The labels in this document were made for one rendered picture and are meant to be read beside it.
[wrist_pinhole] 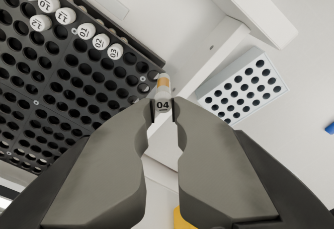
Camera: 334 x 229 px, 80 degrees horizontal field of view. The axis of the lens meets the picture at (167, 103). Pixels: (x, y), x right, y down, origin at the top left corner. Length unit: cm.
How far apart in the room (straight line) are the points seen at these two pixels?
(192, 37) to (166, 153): 27
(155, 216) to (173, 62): 28
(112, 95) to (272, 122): 33
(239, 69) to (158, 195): 29
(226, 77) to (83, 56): 21
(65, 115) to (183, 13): 18
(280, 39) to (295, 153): 38
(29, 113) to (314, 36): 41
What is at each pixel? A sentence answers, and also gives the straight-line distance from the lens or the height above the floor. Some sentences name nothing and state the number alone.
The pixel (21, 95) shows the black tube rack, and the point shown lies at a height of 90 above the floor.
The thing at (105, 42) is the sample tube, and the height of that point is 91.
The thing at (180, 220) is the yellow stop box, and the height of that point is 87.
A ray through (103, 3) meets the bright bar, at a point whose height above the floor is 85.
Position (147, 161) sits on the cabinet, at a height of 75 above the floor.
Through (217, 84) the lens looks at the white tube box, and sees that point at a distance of 33.
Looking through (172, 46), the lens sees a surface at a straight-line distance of 26.
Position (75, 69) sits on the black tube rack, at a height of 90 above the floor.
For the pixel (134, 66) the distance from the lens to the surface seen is 20.
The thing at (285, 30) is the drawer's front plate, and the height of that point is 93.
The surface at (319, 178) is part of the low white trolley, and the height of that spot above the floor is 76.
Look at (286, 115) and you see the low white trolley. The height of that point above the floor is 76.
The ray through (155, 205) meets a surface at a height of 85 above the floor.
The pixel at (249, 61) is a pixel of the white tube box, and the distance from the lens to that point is 33.
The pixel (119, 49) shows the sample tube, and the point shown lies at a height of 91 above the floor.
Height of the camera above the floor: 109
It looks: 60 degrees down
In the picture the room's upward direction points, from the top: 179 degrees clockwise
